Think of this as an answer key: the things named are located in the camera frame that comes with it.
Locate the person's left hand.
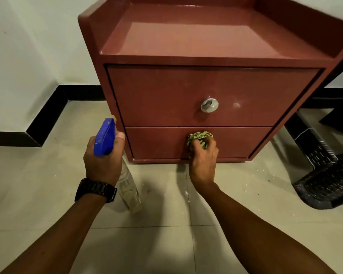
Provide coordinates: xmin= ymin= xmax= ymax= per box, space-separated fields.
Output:
xmin=83 ymin=130 xmax=126 ymax=187

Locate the person's right hand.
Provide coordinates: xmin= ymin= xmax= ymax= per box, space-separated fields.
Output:
xmin=188 ymin=136 xmax=219 ymax=194

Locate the green patterned cleaning cloth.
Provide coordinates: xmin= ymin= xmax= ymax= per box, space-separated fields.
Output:
xmin=187 ymin=131 xmax=214 ymax=150

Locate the clear spray bottle blue nozzle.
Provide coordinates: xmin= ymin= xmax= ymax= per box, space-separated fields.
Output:
xmin=93 ymin=118 xmax=142 ymax=214

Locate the person's right forearm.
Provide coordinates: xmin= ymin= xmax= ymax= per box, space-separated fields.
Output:
xmin=195 ymin=182 xmax=337 ymax=274

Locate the person's left forearm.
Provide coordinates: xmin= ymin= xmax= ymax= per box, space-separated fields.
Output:
xmin=0 ymin=193 xmax=107 ymax=274

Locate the round silver drawer knob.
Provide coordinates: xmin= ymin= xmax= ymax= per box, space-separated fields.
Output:
xmin=200 ymin=98 xmax=219 ymax=113

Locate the red-brown small drawer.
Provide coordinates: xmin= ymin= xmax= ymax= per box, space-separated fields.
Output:
xmin=125 ymin=127 xmax=273 ymax=160

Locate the black wristwatch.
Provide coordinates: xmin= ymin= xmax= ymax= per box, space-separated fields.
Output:
xmin=75 ymin=178 xmax=118 ymax=204

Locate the red-brown large drawer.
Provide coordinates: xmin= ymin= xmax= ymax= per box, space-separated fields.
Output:
xmin=107 ymin=65 xmax=321 ymax=128

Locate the red-brown wooden bedside cabinet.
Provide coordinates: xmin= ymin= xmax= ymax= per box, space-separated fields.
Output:
xmin=78 ymin=0 xmax=343 ymax=164

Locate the black plastic chair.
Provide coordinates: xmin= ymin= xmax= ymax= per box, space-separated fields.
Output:
xmin=284 ymin=105 xmax=343 ymax=210

